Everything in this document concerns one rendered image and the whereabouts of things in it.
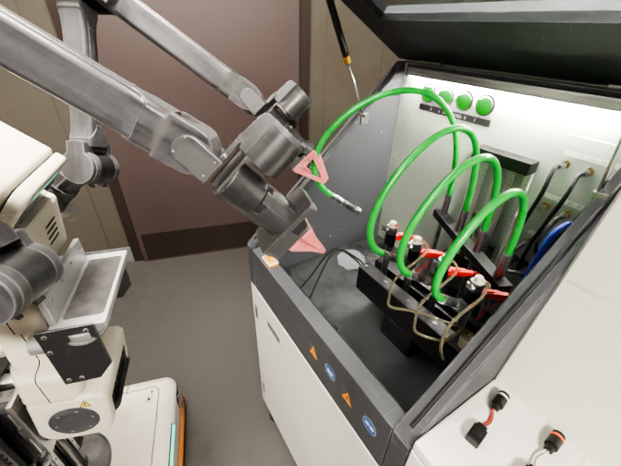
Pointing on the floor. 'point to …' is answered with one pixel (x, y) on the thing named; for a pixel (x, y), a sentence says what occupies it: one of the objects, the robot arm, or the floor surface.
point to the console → (577, 349)
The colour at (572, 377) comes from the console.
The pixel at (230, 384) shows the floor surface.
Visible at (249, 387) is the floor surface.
